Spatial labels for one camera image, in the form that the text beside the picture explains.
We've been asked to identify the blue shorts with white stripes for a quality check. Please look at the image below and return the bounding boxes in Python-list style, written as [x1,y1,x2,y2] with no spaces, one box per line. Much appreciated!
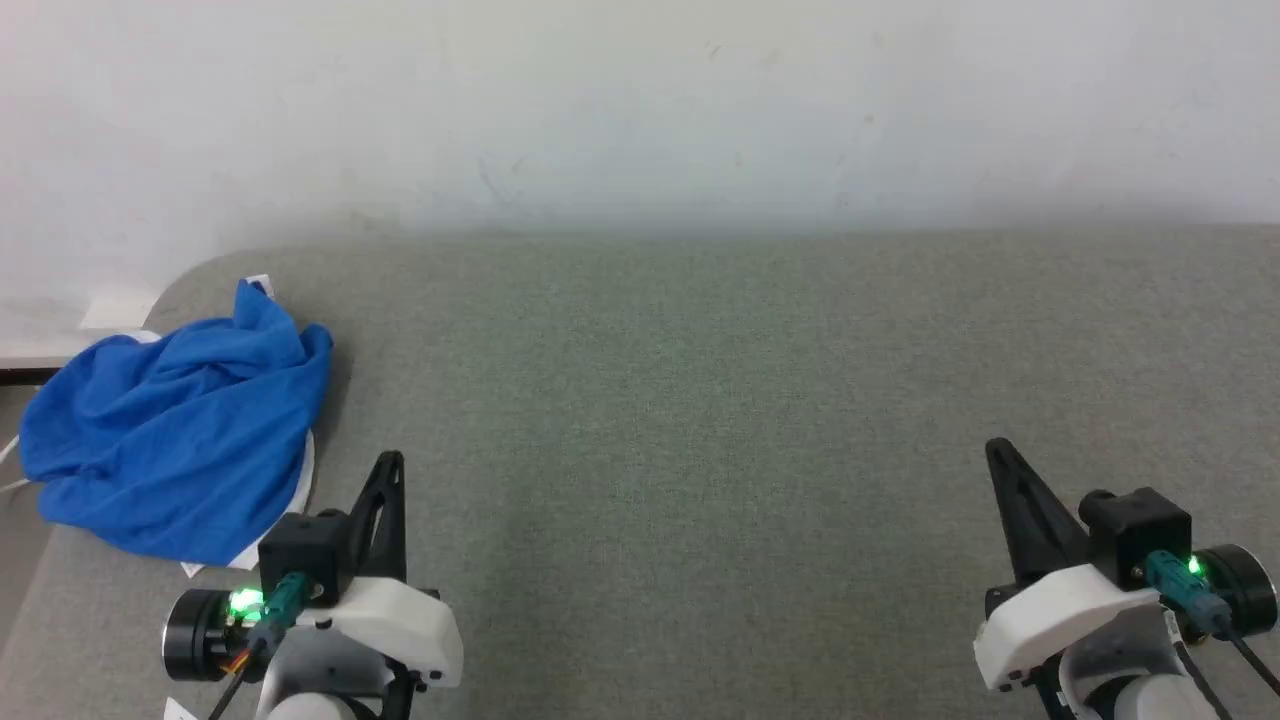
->
[18,275,335,579]

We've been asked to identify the arm cable, green plug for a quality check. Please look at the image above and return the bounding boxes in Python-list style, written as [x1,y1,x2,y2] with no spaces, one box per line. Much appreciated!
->
[1143,550,1280,720]
[205,572,309,720]

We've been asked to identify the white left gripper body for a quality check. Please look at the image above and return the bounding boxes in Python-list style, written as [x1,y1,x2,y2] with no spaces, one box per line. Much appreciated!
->
[300,575,464,691]

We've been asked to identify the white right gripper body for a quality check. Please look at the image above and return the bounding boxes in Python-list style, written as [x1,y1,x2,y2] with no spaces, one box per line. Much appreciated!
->
[974,562,1167,693]

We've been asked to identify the left arm cable, green plug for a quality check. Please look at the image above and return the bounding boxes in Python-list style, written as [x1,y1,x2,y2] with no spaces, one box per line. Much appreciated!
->
[205,572,309,720]

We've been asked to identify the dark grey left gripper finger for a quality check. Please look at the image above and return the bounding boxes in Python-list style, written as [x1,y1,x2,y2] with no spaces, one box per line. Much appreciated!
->
[345,451,408,583]

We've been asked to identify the grey-green fabric sofa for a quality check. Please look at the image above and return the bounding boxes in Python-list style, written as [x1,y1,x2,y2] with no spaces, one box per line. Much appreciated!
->
[0,225,1280,720]

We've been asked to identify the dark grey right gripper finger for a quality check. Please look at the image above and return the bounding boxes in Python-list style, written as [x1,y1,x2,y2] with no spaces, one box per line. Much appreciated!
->
[985,437,1091,586]

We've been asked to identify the right arm cable, green plug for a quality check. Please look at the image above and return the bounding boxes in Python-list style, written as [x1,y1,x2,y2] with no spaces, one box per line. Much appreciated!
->
[1143,550,1280,720]

